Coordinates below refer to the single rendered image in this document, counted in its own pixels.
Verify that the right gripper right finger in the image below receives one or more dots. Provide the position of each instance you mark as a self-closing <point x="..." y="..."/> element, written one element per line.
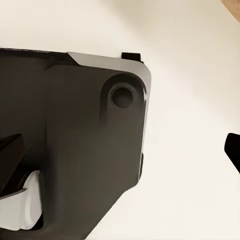
<point x="232" y="149"/>

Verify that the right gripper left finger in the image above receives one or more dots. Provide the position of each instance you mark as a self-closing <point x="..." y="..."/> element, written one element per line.
<point x="12" y="149"/>

